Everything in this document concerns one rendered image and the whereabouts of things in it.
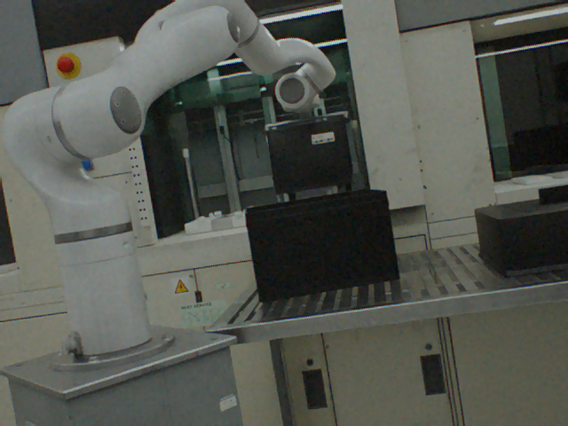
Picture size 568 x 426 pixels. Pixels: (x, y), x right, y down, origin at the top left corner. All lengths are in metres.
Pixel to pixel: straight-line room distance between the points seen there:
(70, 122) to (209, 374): 0.42
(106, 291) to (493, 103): 1.45
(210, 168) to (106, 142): 1.66
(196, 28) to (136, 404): 0.68
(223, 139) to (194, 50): 1.32
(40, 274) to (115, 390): 0.97
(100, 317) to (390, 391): 0.94
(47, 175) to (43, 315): 0.89
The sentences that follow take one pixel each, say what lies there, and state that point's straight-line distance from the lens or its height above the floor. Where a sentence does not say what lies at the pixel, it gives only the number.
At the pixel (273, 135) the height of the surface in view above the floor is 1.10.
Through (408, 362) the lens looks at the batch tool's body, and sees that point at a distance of 1.85.
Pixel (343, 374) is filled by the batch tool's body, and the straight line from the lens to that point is 1.86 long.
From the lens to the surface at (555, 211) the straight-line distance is 1.30.
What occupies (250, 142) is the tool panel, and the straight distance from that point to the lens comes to 2.71.
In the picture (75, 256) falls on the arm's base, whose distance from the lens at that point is 1.12.
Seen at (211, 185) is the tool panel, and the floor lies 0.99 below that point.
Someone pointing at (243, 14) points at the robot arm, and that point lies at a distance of 1.61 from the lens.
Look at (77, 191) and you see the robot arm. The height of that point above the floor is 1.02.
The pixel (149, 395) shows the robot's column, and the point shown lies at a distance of 1.08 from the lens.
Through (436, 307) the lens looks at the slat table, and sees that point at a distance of 1.19.
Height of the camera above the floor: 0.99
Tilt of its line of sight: 3 degrees down
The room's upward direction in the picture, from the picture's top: 9 degrees counter-clockwise
